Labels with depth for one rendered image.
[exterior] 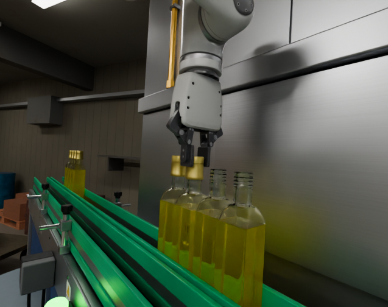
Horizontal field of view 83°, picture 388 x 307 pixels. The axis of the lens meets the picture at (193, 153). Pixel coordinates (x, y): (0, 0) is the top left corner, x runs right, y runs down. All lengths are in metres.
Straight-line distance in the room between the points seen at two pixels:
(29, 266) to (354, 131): 0.83
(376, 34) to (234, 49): 0.31
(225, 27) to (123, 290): 0.44
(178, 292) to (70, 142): 4.87
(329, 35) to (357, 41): 0.05
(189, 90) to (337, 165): 0.27
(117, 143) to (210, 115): 3.78
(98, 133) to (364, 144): 4.37
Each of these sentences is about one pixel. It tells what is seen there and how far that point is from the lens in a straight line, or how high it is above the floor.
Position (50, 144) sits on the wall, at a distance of 5.70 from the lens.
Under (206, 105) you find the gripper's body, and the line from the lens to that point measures 0.42.
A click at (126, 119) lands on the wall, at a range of 4.09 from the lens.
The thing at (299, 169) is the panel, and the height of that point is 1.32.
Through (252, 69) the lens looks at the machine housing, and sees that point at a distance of 0.55.
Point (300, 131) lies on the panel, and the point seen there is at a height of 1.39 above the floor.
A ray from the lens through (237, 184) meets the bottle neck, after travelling 0.34.
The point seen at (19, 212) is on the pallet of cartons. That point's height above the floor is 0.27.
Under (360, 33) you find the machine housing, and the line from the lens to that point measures 0.47.
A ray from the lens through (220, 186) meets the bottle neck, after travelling 0.38.
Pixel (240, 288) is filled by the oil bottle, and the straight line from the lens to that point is 0.36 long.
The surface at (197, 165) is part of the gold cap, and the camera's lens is 0.41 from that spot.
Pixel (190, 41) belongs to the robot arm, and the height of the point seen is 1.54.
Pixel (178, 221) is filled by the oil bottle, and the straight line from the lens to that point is 0.43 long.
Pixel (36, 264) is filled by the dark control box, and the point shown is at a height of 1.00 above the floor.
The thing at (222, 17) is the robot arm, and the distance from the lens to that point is 0.40.
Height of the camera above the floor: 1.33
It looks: 1 degrees up
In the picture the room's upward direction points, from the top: 3 degrees clockwise
